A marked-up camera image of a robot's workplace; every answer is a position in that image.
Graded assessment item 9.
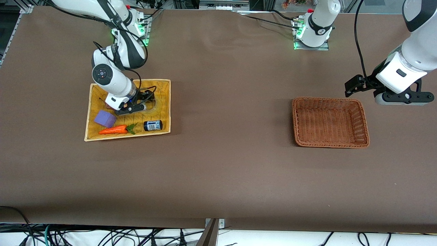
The small black blue can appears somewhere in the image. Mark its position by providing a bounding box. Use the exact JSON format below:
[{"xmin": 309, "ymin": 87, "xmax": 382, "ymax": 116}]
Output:
[{"xmin": 143, "ymin": 120, "xmax": 163, "ymax": 132}]

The brown wedge post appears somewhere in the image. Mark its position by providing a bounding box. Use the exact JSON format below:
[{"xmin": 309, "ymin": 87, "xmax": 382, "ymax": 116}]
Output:
[{"xmin": 196, "ymin": 219, "xmax": 220, "ymax": 246}]

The orange toy carrot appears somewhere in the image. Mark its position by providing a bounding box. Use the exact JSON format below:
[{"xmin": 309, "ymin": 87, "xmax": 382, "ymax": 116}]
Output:
[{"xmin": 98, "ymin": 123, "xmax": 138, "ymax": 135}]

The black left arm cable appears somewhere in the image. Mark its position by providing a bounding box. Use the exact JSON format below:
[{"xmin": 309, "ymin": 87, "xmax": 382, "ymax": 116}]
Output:
[{"xmin": 354, "ymin": 0, "xmax": 371, "ymax": 86}]

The black cable on table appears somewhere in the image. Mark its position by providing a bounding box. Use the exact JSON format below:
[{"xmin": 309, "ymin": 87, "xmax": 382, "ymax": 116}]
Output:
[{"xmin": 239, "ymin": 10, "xmax": 302, "ymax": 30}]

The purple foam block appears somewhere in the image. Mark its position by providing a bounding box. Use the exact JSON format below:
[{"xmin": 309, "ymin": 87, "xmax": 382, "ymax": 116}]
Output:
[{"xmin": 94, "ymin": 110, "xmax": 117, "ymax": 128}]

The clear tape roll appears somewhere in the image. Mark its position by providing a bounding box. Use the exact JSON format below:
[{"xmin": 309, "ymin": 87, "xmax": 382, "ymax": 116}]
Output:
[{"xmin": 143, "ymin": 93, "xmax": 161, "ymax": 115}]

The brown wicker basket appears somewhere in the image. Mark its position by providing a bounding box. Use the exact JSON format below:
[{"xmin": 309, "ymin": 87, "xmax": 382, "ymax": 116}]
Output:
[{"xmin": 292, "ymin": 97, "xmax": 370, "ymax": 149}]

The yellow wicker basket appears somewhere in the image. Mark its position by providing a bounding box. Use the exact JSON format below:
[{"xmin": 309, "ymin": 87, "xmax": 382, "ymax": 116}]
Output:
[{"xmin": 84, "ymin": 79, "xmax": 171, "ymax": 142}]

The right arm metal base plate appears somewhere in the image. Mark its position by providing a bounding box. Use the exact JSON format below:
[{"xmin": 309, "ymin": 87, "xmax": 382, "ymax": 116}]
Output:
[{"xmin": 135, "ymin": 14, "xmax": 152, "ymax": 46}]

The aluminium frame rail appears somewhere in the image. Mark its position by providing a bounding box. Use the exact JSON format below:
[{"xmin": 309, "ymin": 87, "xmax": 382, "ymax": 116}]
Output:
[{"xmin": 199, "ymin": 0, "xmax": 250, "ymax": 11}]

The black looping floor cable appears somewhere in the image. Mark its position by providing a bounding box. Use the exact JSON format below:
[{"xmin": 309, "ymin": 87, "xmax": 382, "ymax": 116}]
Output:
[{"xmin": 0, "ymin": 206, "xmax": 34, "ymax": 246}]

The metal table edge bracket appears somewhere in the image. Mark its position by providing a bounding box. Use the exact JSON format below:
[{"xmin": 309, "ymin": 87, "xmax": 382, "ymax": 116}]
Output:
[{"xmin": 205, "ymin": 218, "xmax": 225, "ymax": 229}]

